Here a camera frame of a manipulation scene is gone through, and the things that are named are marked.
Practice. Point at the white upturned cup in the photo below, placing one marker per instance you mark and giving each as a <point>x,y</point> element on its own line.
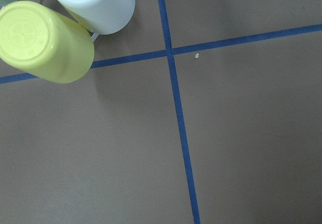
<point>101,16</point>

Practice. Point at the yellow upturned cup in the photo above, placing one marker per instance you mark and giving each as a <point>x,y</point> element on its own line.
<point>44,43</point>

